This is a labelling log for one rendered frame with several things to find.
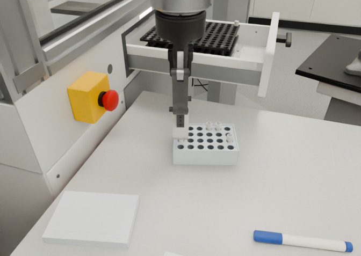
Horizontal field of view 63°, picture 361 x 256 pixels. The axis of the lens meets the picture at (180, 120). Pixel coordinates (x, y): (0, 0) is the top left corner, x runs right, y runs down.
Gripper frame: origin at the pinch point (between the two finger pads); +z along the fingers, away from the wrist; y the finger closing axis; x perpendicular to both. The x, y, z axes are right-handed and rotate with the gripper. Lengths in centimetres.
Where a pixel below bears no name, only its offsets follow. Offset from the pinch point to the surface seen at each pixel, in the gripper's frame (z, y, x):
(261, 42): -0.6, 37.6, -22.7
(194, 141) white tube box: 4.8, -0.5, -2.7
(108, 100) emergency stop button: -4.2, 0.1, 12.8
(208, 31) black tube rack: -5.7, 31.2, -6.9
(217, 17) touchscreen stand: 19, 125, -19
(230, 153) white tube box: 5.2, -3.3, -9.4
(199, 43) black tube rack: -5.8, 23.1, -4.1
